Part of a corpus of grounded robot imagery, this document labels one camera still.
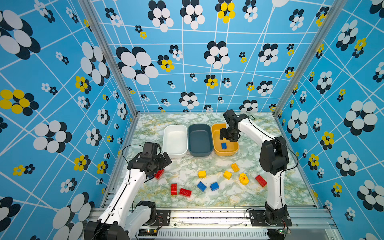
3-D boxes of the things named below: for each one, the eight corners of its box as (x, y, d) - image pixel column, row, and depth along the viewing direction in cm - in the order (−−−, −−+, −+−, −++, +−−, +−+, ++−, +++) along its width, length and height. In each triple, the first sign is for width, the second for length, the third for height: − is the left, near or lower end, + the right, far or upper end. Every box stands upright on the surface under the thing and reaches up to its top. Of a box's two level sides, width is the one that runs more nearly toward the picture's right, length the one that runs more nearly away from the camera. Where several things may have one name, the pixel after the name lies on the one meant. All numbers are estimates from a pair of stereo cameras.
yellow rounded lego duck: (240, 185, 86) (241, 183, 84) (238, 175, 90) (239, 173, 88) (248, 185, 86) (250, 183, 84) (246, 175, 90) (247, 173, 87)
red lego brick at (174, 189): (170, 195, 83) (169, 194, 81) (171, 184, 86) (170, 183, 85) (177, 195, 83) (176, 194, 81) (177, 184, 86) (177, 183, 85)
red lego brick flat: (179, 194, 83) (179, 193, 81) (181, 189, 85) (180, 187, 83) (190, 198, 82) (190, 196, 80) (192, 192, 84) (191, 190, 82)
